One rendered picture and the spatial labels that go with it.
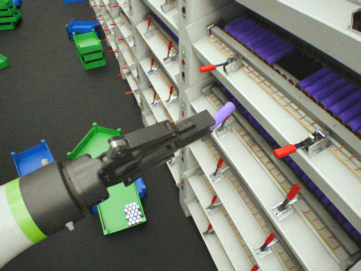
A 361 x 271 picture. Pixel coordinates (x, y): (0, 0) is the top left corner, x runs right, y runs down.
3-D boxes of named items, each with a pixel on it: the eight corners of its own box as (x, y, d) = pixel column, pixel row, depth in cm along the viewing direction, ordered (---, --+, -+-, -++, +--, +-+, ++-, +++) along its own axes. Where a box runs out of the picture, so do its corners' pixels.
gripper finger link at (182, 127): (163, 134, 43) (163, 123, 40) (190, 120, 44) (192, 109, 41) (168, 141, 42) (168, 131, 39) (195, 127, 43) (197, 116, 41)
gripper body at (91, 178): (56, 153, 37) (118, 126, 40) (73, 177, 44) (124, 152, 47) (76, 200, 34) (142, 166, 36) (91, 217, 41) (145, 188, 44)
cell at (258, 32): (267, 35, 64) (244, 48, 64) (262, 32, 65) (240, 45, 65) (266, 28, 63) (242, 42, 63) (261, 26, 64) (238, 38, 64)
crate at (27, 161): (15, 162, 162) (10, 152, 157) (48, 148, 171) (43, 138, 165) (27, 195, 144) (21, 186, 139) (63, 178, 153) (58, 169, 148)
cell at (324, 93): (346, 88, 47) (317, 106, 47) (339, 83, 49) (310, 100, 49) (347, 80, 46) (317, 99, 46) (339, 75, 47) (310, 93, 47)
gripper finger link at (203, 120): (170, 128, 44) (170, 126, 43) (206, 111, 46) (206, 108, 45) (179, 142, 43) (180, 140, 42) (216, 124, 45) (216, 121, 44)
